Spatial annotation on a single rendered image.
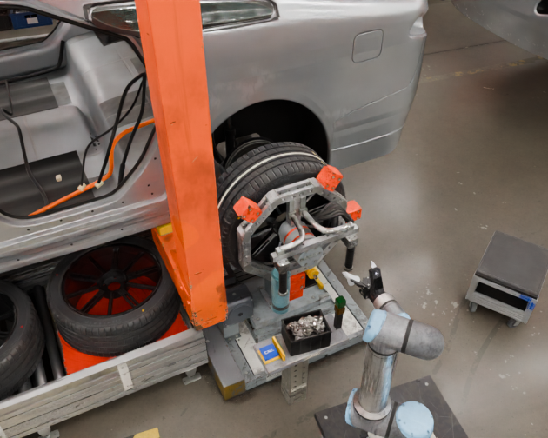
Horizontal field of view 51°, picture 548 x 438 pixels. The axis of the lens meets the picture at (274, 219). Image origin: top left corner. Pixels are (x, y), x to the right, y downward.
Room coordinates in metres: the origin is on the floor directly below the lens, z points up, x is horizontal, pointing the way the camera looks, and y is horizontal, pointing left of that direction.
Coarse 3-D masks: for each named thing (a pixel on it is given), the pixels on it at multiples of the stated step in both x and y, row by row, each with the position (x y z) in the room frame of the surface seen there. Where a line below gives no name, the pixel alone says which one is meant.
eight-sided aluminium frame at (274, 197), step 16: (272, 192) 1.93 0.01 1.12; (288, 192) 1.93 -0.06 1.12; (304, 192) 1.95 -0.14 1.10; (320, 192) 1.98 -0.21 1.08; (336, 192) 2.07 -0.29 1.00; (272, 208) 1.87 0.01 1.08; (240, 224) 1.87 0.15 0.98; (256, 224) 1.84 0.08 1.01; (336, 224) 2.05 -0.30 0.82; (240, 240) 1.85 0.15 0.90; (240, 256) 1.85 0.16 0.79; (256, 272) 1.84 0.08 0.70
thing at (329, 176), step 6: (324, 168) 2.06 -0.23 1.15; (330, 168) 2.05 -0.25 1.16; (318, 174) 2.06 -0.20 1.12; (324, 174) 2.04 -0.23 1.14; (330, 174) 2.02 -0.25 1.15; (336, 174) 2.02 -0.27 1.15; (318, 180) 2.03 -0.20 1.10; (324, 180) 2.01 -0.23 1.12; (330, 180) 2.00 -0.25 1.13; (336, 180) 2.02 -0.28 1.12; (324, 186) 1.99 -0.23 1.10; (330, 186) 2.00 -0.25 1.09; (336, 186) 2.02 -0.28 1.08
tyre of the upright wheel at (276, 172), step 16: (272, 144) 2.20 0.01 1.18; (288, 144) 2.22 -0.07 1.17; (240, 160) 2.12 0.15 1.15; (256, 160) 2.10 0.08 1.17; (272, 160) 2.08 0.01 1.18; (288, 160) 2.08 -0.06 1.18; (304, 160) 2.11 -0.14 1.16; (320, 160) 2.19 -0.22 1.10; (224, 176) 2.08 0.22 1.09; (256, 176) 2.00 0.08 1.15; (272, 176) 1.98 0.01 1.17; (288, 176) 2.00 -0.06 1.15; (304, 176) 2.04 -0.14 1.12; (224, 192) 2.01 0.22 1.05; (240, 192) 1.95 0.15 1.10; (256, 192) 1.94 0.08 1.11; (224, 208) 1.94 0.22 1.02; (224, 224) 1.89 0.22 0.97; (224, 240) 1.87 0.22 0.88
